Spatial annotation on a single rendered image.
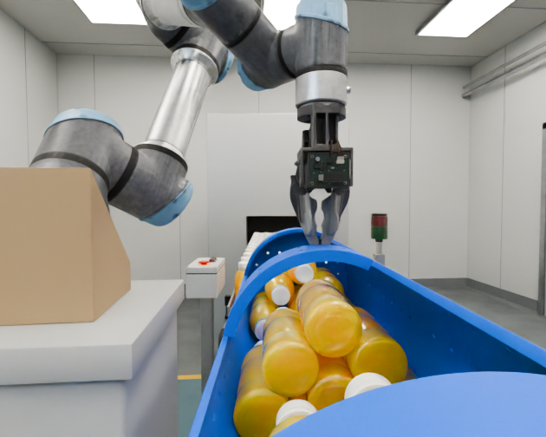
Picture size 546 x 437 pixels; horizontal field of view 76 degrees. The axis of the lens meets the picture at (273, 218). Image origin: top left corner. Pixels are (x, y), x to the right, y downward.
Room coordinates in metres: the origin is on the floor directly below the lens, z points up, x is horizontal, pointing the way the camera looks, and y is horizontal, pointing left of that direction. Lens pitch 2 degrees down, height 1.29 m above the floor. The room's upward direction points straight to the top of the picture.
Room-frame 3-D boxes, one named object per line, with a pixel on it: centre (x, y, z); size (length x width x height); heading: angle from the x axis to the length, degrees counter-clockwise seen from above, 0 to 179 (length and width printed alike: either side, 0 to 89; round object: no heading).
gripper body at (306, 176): (0.51, -0.07, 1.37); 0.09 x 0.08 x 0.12; 1
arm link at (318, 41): (0.52, -0.07, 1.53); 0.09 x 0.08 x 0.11; 44
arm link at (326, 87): (0.52, -0.07, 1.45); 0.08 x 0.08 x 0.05
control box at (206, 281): (1.19, 0.23, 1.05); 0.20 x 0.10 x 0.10; 1
